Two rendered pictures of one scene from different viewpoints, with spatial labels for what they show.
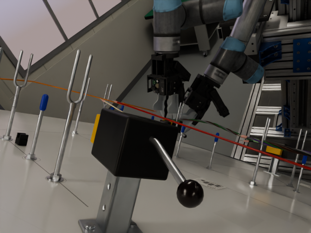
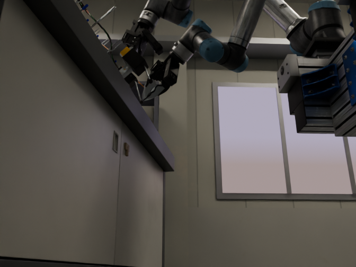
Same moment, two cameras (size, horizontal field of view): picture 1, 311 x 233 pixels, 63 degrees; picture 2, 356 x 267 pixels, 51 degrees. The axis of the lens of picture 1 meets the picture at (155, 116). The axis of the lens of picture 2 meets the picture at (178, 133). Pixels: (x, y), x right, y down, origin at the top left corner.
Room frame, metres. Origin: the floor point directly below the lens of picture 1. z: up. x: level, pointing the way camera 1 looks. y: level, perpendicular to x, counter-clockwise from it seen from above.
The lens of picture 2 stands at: (-0.06, -1.11, 0.38)
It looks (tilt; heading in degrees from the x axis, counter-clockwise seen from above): 21 degrees up; 48
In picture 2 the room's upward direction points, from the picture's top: straight up
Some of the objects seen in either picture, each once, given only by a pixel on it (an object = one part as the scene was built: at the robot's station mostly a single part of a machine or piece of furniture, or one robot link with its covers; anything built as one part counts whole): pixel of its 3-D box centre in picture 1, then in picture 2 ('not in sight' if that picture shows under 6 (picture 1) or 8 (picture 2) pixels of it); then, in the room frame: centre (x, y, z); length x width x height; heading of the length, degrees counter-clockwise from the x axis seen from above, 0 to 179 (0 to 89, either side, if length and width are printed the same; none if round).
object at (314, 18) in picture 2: not in sight; (323, 19); (1.19, -0.60, 1.33); 0.13 x 0.12 x 0.14; 57
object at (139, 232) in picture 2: not in sight; (143, 205); (0.70, -0.10, 0.60); 0.55 x 0.03 x 0.39; 38
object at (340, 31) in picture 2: not in sight; (329, 43); (1.19, -0.61, 1.21); 0.15 x 0.15 x 0.10
